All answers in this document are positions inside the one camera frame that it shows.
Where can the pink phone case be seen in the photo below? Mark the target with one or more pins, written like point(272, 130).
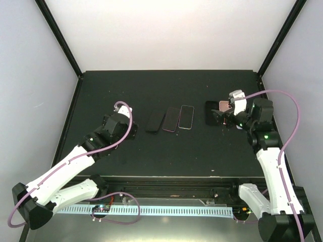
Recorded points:
point(226, 106)

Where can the electronics board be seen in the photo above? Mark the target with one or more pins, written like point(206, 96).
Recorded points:
point(242, 210)
point(101, 208)

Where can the dark smartphone from purple case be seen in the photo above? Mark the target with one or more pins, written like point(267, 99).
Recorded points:
point(155, 121)

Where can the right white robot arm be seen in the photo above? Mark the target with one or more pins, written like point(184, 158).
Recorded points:
point(280, 217)

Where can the frame post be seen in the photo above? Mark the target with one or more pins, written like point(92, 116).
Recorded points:
point(286, 27)
point(43, 7)

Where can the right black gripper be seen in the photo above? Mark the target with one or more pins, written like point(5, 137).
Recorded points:
point(221, 115)

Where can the left frame post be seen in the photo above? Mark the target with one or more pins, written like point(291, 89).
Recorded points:
point(43, 7)

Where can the right frame post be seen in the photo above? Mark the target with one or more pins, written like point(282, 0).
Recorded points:
point(286, 27)

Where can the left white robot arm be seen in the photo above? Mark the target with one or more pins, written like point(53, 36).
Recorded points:
point(39, 200)

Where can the right electronics board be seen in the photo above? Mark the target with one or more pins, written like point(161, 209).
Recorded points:
point(242, 210)

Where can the pink edged smartphone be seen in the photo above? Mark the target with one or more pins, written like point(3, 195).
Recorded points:
point(171, 119)

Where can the left electronics board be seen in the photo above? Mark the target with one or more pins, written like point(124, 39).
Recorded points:
point(101, 208)

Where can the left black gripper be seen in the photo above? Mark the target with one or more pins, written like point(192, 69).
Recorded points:
point(133, 131)

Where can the light blue cable duct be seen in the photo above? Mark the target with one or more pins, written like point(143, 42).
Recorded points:
point(190, 211)

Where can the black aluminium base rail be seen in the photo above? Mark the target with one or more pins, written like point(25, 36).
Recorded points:
point(221, 190)

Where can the black smartphone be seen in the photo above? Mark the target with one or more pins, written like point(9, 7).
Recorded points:
point(186, 117)

